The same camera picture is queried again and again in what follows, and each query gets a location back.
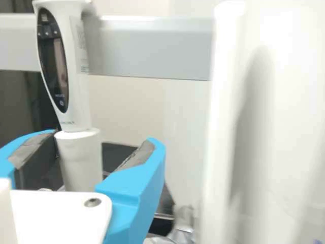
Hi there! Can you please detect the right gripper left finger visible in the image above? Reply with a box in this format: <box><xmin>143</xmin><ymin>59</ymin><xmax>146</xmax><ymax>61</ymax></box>
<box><xmin>0</xmin><ymin>129</ymin><xmax>58</xmax><ymax>190</ymax></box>

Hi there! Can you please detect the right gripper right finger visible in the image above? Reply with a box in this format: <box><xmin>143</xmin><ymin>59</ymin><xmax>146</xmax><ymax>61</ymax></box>
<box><xmin>95</xmin><ymin>137</ymin><xmax>167</xmax><ymax>244</ymax></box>

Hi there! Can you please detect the pipette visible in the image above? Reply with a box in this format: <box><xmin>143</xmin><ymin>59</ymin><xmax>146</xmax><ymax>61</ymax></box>
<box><xmin>32</xmin><ymin>0</ymin><xmax>103</xmax><ymax>193</ymax></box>

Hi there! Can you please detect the white incubator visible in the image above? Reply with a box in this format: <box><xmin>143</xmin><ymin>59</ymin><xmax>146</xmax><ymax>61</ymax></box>
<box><xmin>243</xmin><ymin>0</ymin><xmax>325</xmax><ymax>244</ymax></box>

